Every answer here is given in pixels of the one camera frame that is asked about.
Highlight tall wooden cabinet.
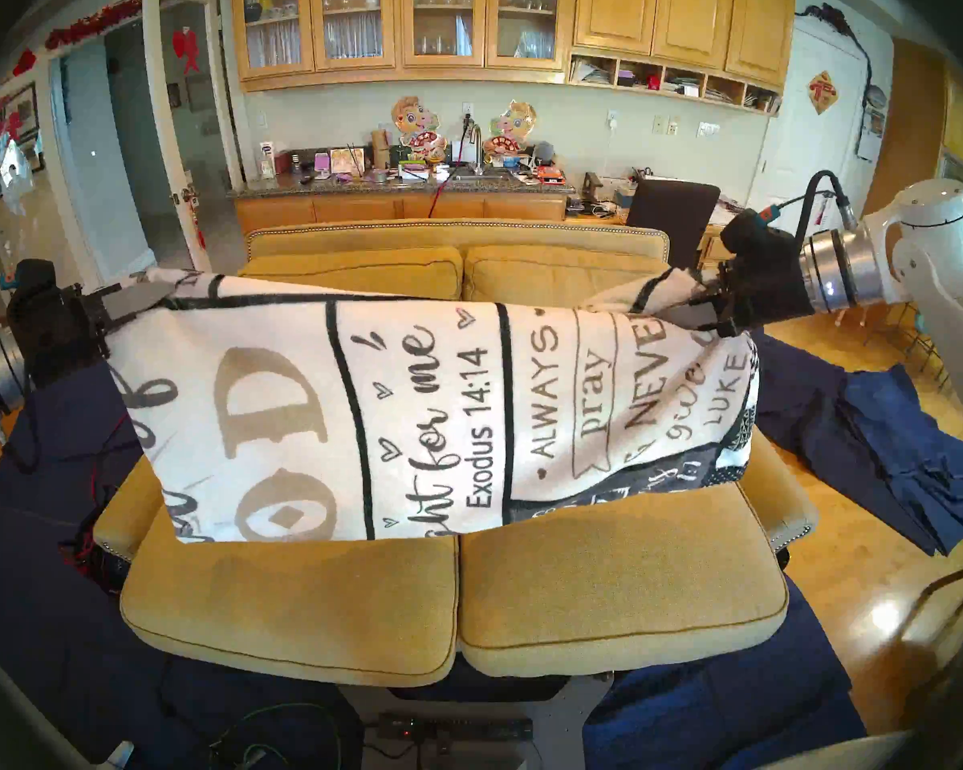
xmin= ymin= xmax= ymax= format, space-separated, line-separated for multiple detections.
xmin=853 ymin=38 xmax=963 ymax=216

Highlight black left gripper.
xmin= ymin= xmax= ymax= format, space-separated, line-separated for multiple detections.
xmin=6 ymin=259 xmax=179 ymax=388

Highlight wooden desk with drawers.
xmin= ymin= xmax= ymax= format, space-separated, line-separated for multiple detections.
xmin=566 ymin=201 xmax=739 ymax=272

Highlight black metal wire rack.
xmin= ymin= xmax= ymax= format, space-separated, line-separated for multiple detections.
xmin=867 ymin=295 xmax=936 ymax=360

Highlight green cable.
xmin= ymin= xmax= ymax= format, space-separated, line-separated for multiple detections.
xmin=209 ymin=700 xmax=346 ymax=770

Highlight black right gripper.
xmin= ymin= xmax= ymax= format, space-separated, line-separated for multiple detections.
xmin=690 ymin=209 xmax=811 ymax=338

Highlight red diamond door decoration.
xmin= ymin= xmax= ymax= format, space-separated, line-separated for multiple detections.
xmin=807 ymin=69 xmax=839 ymax=116

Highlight wall calendar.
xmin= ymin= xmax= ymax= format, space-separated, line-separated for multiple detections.
xmin=857 ymin=84 xmax=889 ymax=162

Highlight yellow sofa back cushion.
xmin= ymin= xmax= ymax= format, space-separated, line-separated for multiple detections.
xmin=241 ymin=245 xmax=465 ymax=300
xmin=463 ymin=245 xmax=675 ymax=308

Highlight red tinsel garland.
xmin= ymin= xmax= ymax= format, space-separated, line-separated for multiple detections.
xmin=44 ymin=0 xmax=144 ymax=51

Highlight wooden wall cabinets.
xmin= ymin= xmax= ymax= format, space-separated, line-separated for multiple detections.
xmin=231 ymin=0 xmax=797 ymax=93

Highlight white glass panel door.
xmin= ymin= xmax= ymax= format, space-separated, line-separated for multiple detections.
xmin=0 ymin=51 xmax=111 ymax=348
xmin=143 ymin=0 xmax=243 ymax=274

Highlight yellow two-seat sofa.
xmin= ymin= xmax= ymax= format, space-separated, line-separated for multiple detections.
xmin=92 ymin=219 xmax=819 ymax=689

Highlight granite kitchen counter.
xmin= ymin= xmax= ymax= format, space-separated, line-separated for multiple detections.
xmin=225 ymin=167 xmax=577 ymax=233

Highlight black office chair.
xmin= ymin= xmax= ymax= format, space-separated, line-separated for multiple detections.
xmin=626 ymin=177 xmax=721 ymax=272

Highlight cartoon child wall decoration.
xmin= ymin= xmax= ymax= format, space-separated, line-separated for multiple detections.
xmin=482 ymin=100 xmax=538 ymax=162
xmin=391 ymin=95 xmax=449 ymax=164

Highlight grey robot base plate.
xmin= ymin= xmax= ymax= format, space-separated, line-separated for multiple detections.
xmin=341 ymin=676 xmax=615 ymax=770

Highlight red counter cable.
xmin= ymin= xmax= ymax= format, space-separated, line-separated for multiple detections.
xmin=425 ymin=119 xmax=474 ymax=218

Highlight dark garland over door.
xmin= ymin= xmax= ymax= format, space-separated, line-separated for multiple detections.
xmin=794 ymin=2 xmax=873 ymax=83

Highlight white black scripture blanket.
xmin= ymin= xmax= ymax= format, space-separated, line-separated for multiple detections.
xmin=104 ymin=267 xmax=762 ymax=545

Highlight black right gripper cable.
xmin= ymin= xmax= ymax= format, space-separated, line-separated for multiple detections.
xmin=758 ymin=171 xmax=859 ymax=240

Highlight black power strip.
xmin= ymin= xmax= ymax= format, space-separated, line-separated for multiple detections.
xmin=377 ymin=714 xmax=534 ymax=744

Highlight white panelled door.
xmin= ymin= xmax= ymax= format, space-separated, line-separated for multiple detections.
xmin=750 ymin=14 xmax=868 ymax=240

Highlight crumpled dark blue blanket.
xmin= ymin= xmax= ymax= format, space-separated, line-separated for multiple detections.
xmin=750 ymin=327 xmax=963 ymax=557

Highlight black bag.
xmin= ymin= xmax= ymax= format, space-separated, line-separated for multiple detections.
xmin=58 ymin=504 xmax=129 ymax=597

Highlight red floor cable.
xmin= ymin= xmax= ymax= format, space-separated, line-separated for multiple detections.
xmin=87 ymin=415 xmax=129 ymax=537

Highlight yellow sofa seat cushion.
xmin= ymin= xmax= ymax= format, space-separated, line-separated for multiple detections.
xmin=457 ymin=428 xmax=789 ymax=679
xmin=120 ymin=456 xmax=460 ymax=687

